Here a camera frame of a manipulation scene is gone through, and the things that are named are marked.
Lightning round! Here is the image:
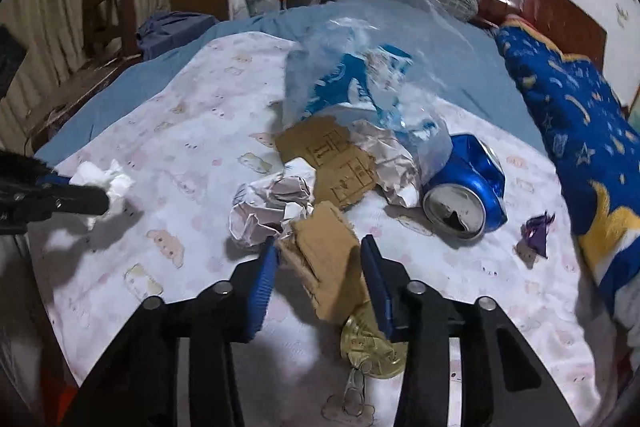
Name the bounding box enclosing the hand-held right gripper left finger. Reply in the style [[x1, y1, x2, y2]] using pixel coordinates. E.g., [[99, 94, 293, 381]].
[[60, 236, 281, 427]]

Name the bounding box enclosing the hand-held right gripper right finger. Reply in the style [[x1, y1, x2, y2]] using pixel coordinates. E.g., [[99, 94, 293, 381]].
[[360, 234, 583, 427]]

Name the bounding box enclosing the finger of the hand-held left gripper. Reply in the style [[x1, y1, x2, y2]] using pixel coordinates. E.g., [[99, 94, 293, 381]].
[[30, 184, 111, 220], [37, 173, 76, 188]]

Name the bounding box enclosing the white tissue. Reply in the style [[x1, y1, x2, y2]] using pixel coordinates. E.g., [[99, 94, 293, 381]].
[[69, 159, 136, 230]]

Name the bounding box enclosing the torn brown cardboard piece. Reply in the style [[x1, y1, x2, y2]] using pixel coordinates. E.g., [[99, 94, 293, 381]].
[[277, 202, 373, 325]]

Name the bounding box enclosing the white paper ball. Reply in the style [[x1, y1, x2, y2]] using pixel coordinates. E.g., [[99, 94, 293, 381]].
[[229, 172, 318, 250]]

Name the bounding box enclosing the clear plastic bag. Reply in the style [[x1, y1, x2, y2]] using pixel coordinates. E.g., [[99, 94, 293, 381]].
[[285, 0, 453, 188]]

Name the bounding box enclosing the round gold foil wrapper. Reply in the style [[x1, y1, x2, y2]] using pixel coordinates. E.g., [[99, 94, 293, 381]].
[[340, 314, 406, 380]]

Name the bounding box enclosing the crumpled white paper sheet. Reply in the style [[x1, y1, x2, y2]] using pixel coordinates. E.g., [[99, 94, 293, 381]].
[[350, 119, 426, 208]]

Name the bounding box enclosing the white pink printed blanket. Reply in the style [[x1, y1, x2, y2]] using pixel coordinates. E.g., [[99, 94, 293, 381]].
[[37, 32, 601, 427]]

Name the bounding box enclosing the printed brown cardboard piece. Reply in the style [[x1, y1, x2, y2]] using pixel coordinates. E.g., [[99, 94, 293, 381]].
[[275, 116, 381, 210]]

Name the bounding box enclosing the crushed blue can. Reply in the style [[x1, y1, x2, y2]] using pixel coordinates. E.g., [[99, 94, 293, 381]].
[[422, 133, 508, 240]]

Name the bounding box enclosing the purple wrapper scrap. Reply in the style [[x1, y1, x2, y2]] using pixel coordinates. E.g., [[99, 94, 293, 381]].
[[520, 212, 557, 258]]

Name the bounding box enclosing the folded blue cloth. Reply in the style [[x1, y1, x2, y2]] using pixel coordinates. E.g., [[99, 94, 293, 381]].
[[136, 10, 221, 60]]

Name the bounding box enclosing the blue white packet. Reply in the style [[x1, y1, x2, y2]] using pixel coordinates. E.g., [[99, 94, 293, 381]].
[[305, 44, 436, 132]]

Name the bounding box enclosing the blue bedsheet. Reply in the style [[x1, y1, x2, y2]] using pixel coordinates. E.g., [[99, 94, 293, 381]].
[[35, 0, 546, 168]]

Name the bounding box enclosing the blue star moon blanket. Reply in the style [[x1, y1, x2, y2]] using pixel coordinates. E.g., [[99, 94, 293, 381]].
[[492, 14, 640, 318]]

